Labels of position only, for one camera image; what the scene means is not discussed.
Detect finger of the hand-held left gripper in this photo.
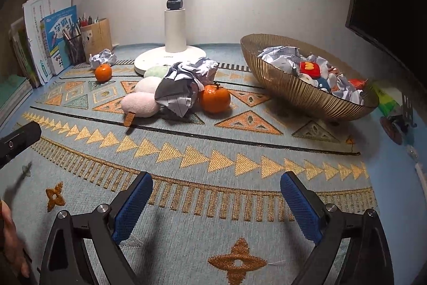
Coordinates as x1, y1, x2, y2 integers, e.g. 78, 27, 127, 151
0, 121, 42, 169

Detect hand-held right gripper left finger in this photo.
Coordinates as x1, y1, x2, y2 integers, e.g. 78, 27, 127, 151
39, 171, 154, 285

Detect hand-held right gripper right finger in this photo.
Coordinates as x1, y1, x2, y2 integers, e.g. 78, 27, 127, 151
279, 171, 395, 285

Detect amber ribbed glass bowl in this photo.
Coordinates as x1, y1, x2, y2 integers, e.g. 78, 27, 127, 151
240, 33, 380, 122

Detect pile of papers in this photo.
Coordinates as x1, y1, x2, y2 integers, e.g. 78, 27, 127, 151
258, 45, 366, 105

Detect person's left hand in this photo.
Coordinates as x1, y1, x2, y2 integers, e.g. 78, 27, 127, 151
0, 200, 31, 279

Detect green flat folder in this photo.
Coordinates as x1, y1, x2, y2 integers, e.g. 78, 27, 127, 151
0, 73, 34, 125

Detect green books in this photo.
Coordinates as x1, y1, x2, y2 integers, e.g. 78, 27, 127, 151
8, 16, 42, 88

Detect pink soft egg toy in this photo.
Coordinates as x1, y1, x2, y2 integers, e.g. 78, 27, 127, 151
121, 92, 161, 127

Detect patterned woven mat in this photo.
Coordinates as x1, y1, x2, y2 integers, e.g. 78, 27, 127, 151
0, 45, 379, 285

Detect small orange tangerine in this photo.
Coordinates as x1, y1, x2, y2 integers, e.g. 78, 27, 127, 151
95, 64, 113, 83

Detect black mesh pen holder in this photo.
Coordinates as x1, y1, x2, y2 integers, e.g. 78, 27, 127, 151
62, 13, 87, 65

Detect crumpled paper ball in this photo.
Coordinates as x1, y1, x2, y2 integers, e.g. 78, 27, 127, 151
89, 49, 117, 69
192, 58, 219, 80

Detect white soft egg toy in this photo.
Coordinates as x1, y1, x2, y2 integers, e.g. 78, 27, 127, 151
134, 76, 165, 95

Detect dark blue soft toy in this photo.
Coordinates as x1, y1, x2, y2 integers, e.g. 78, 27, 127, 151
314, 76, 332, 92

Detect large crumpled printed paper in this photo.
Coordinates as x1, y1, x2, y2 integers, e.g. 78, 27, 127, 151
154, 62, 204, 119

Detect brown cardboard box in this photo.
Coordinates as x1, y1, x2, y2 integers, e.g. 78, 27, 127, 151
80, 18, 113, 63

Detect upright books and papers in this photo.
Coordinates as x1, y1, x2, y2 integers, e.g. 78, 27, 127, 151
22, 0, 72, 85

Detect green tissue pack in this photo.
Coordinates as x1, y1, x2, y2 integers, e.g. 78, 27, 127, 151
374, 81, 404, 117

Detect white desk lamp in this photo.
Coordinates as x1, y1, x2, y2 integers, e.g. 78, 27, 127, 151
133, 0, 207, 76

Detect black monitor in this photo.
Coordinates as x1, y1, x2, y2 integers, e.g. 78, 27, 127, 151
345, 0, 427, 99

